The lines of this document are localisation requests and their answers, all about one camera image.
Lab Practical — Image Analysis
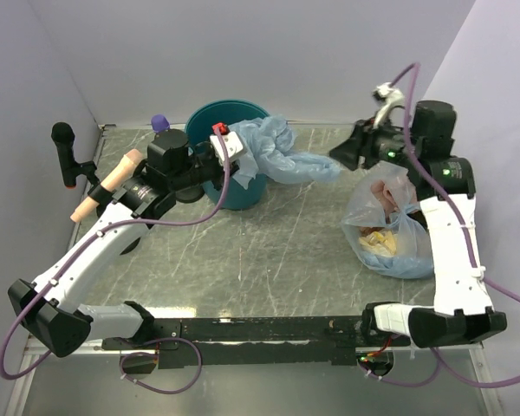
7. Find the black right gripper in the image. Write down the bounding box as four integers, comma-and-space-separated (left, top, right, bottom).
326, 110, 421, 172

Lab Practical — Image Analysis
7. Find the teal plastic trash bin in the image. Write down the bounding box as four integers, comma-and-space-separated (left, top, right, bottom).
185, 99, 269, 211

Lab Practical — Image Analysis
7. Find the light blue trash bag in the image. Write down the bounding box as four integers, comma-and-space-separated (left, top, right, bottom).
229, 115, 341, 189

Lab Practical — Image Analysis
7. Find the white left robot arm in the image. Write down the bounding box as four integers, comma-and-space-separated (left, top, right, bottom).
8, 124, 247, 358

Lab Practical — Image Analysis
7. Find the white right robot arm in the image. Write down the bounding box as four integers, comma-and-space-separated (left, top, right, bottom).
329, 100, 507, 348

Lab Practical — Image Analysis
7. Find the clear bag with trash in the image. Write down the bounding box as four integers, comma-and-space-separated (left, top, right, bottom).
341, 162, 433, 280

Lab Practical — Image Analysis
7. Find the purple microphone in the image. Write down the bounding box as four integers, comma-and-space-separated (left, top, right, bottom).
151, 114, 170, 133

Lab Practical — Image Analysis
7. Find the beige microphone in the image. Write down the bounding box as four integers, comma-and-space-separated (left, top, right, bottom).
70, 149, 144, 223

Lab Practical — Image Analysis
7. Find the black round stand base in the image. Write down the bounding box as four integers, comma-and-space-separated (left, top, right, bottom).
114, 237, 140, 256

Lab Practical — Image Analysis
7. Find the black microphone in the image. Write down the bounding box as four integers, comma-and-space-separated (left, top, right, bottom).
51, 122, 99, 188

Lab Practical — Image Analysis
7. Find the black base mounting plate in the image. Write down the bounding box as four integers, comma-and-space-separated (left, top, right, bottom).
101, 315, 410, 369

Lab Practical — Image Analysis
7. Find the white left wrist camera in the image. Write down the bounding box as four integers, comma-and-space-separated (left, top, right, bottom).
210, 123, 247, 165

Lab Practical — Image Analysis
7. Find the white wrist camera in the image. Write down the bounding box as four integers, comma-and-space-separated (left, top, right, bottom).
210, 123, 247, 165
372, 82, 405, 129

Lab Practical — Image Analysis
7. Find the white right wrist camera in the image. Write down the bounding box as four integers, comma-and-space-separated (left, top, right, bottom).
372, 82, 405, 129

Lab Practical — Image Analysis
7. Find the aluminium frame rail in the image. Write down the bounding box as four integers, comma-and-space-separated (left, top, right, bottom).
99, 120, 353, 130

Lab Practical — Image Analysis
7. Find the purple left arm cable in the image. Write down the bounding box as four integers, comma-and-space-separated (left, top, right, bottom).
0, 142, 231, 381

